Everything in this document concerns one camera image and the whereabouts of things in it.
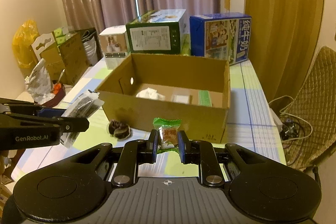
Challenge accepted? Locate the green white medicine box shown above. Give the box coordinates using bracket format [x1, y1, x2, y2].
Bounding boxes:
[198, 90, 213, 107]

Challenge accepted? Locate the white cloth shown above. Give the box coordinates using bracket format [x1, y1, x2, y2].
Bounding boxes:
[136, 88, 165, 101]

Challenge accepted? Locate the brown curtain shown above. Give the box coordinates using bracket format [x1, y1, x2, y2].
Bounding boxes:
[245, 0, 324, 101]

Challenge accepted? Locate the silver foil sachet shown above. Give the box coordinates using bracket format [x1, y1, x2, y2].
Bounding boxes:
[60, 90, 104, 148]

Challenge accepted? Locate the yellow plastic bag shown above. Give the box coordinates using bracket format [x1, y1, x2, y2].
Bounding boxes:
[12, 19, 39, 78]

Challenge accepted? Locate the green candy packet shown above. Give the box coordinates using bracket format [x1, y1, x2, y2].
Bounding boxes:
[153, 118, 182, 153]

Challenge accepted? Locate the dark red tray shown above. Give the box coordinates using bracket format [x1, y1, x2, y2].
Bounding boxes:
[42, 83, 66, 107]

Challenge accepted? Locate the brown cardboard carton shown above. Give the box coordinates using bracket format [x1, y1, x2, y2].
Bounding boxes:
[31, 32, 89, 86]

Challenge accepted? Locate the blue milk carton box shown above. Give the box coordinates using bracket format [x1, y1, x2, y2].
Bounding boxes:
[190, 12, 252, 65]

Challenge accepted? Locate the white plastic bag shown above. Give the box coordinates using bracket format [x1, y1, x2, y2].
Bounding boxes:
[25, 58, 55, 105]

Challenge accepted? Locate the white power strip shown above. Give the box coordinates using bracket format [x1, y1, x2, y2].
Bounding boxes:
[270, 109, 283, 133]

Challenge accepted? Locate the clear plastic case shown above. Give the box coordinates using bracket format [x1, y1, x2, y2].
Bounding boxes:
[172, 94, 191, 105]

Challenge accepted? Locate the white product box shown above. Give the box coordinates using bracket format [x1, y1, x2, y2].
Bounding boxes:
[99, 25, 129, 70]

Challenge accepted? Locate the checkered bed sheet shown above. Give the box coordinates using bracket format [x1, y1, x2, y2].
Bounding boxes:
[11, 61, 286, 181]

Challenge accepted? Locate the green milk carton box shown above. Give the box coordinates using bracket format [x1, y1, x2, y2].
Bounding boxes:
[126, 9, 188, 55]

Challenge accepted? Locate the quilted beige chair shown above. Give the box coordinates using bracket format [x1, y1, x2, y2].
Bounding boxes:
[284, 46, 335, 171]

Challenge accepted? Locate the brown cardboard box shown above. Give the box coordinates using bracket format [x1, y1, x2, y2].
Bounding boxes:
[96, 53, 231, 143]

